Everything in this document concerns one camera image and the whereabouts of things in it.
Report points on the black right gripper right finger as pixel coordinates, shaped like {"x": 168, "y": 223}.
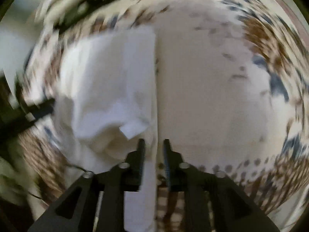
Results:
{"x": 212, "y": 202}

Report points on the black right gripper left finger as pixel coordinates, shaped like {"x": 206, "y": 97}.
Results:
{"x": 95, "y": 202}

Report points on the white t-shirt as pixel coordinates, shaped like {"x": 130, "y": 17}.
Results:
{"x": 106, "y": 101}

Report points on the black striped folded garment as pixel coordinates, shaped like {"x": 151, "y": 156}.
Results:
{"x": 79, "y": 12}

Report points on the floral fleece bed blanket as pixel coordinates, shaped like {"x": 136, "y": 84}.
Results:
{"x": 232, "y": 89}

